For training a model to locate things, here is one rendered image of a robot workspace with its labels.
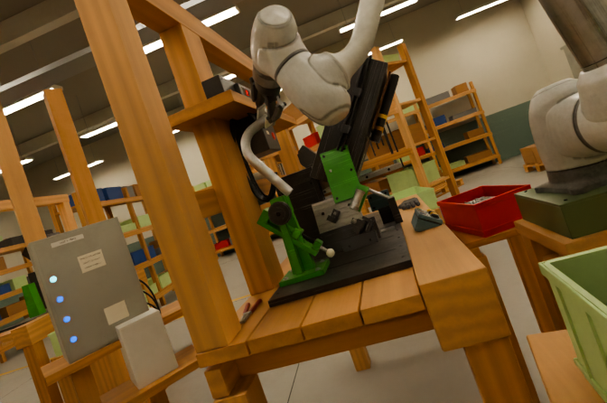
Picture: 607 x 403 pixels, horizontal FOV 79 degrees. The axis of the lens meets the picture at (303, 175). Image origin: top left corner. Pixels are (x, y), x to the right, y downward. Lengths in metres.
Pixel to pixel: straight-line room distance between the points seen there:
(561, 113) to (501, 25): 10.67
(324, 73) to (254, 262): 0.74
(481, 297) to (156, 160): 0.79
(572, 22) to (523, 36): 10.85
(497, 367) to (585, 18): 0.73
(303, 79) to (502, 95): 10.61
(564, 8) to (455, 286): 0.61
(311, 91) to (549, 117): 0.62
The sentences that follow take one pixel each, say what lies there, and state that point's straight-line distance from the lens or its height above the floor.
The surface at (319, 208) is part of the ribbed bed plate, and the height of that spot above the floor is 1.07.
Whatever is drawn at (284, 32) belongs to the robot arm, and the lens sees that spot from 0.84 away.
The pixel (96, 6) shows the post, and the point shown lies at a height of 1.76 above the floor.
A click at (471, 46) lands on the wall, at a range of 11.36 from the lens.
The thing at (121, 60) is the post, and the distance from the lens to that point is 1.04.
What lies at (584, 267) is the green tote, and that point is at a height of 0.94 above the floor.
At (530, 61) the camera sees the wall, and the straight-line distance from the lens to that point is 11.73.
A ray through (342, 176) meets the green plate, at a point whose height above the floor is 1.16.
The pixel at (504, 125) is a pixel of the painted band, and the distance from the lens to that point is 11.23.
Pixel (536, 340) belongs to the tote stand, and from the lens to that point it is 0.81.
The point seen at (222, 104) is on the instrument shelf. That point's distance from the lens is 1.21.
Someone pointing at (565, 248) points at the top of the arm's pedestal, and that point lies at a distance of 1.06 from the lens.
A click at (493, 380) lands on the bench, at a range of 0.95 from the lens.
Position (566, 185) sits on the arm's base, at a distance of 1.15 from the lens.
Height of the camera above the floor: 1.18
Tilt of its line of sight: 1 degrees up
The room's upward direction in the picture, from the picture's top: 20 degrees counter-clockwise
